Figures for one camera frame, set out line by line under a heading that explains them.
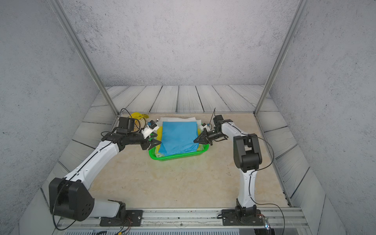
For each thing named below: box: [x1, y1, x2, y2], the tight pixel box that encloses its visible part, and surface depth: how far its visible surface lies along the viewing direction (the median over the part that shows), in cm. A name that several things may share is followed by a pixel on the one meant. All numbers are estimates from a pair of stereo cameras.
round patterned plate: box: [131, 118, 141, 134], surface depth 70 cm
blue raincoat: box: [158, 121, 200, 157], surface depth 91 cm
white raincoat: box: [157, 116, 202, 131], surface depth 103 cm
